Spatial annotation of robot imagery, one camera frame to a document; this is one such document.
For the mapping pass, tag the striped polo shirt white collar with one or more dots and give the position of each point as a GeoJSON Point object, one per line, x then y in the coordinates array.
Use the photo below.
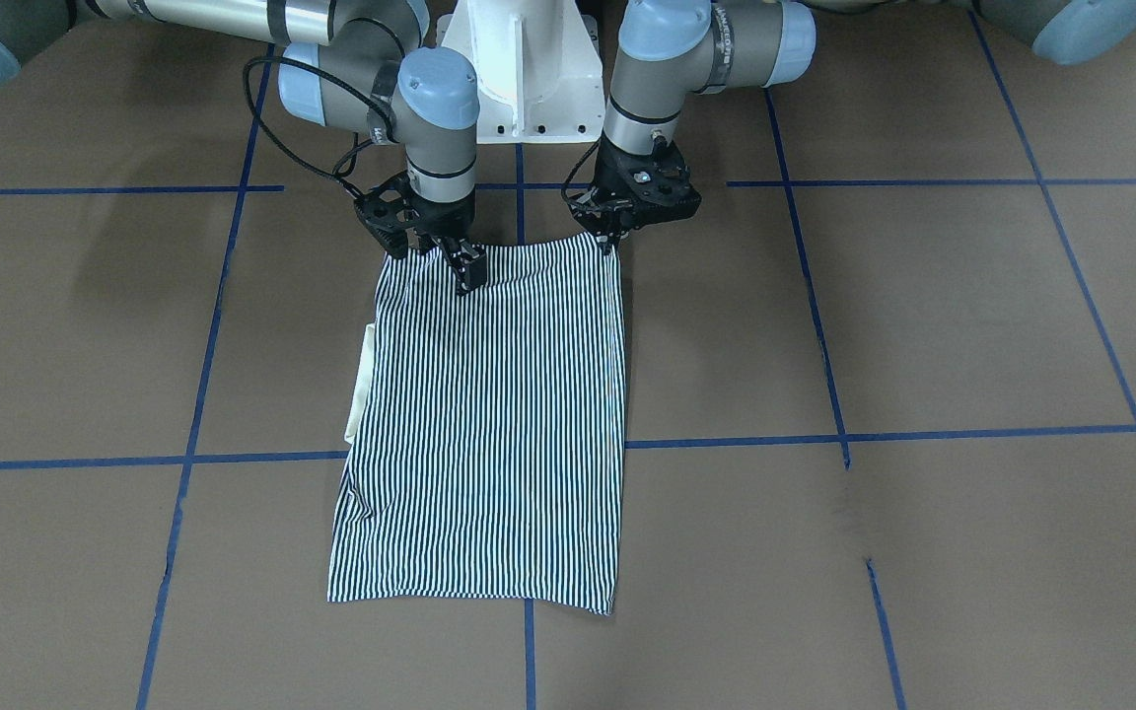
{"type": "Point", "coordinates": [487, 433]}

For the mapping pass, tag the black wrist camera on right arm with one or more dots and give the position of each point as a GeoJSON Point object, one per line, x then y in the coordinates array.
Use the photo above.
{"type": "Point", "coordinates": [381, 212]}

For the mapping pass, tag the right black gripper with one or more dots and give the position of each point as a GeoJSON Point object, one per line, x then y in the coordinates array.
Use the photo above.
{"type": "Point", "coordinates": [446, 221]}

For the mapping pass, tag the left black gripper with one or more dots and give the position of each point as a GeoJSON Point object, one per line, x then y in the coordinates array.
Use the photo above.
{"type": "Point", "coordinates": [610, 234]}

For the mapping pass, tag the white camera mast with base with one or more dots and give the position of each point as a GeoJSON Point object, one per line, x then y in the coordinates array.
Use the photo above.
{"type": "Point", "coordinates": [539, 69]}

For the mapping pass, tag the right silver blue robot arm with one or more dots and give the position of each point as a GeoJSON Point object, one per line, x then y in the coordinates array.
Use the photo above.
{"type": "Point", "coordinates": [351, 91]}

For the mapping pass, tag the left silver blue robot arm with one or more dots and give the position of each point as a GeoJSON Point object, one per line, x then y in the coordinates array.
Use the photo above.
{"type": "Point", "coordinates": [667, 51]}

